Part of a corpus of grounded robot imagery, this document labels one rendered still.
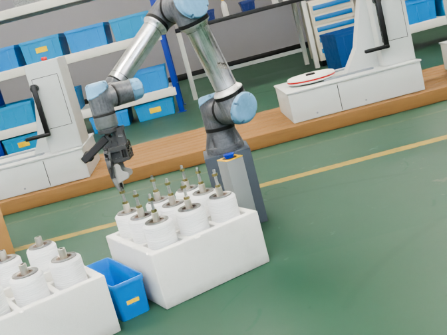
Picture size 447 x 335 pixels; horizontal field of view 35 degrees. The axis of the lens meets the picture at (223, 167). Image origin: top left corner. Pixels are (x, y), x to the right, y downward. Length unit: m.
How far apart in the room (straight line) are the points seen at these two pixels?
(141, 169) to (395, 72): 1.60
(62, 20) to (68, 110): 6.39
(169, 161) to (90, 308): 2.13
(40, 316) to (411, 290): 1.01
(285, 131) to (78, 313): 2.33
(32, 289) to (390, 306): 0.97
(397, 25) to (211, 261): 2.51
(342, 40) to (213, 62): 4.11
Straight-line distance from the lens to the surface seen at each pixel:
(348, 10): 7.65
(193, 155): 4.10
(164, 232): 2.16
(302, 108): 4.20
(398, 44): 4.38
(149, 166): 4.12
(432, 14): 7.17
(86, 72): 10.57
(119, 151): 2.34
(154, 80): 6.80
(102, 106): 2.31
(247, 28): 10.51
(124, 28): 6.77
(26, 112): 6.98
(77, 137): 4.27
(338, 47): 6.57
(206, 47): 2.52
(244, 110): 2.56
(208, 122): 2.70
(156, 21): 2.57
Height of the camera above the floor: 0.82
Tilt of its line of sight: 12 degrees down
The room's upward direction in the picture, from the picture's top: 15 degrees counter-clockwise
